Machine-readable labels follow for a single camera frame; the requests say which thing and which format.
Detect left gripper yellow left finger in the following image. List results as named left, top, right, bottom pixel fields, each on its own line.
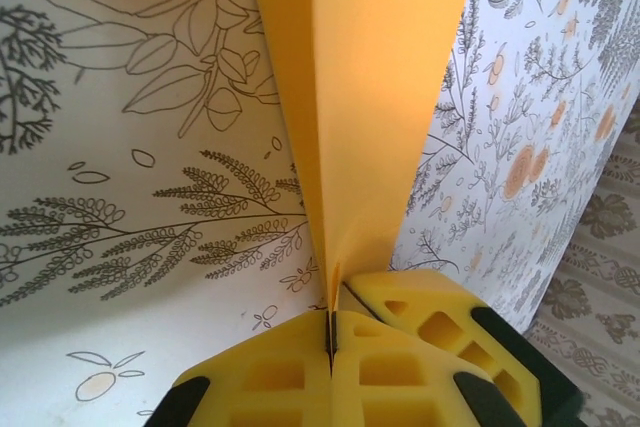
left=154, top=310, right=333, bottom=427

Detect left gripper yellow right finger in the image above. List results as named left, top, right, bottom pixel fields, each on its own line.
left=331, top=311, right=547, bottom=427

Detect orange cloth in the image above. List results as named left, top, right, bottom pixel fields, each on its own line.
left=244, top=0, right=482, bottom=313

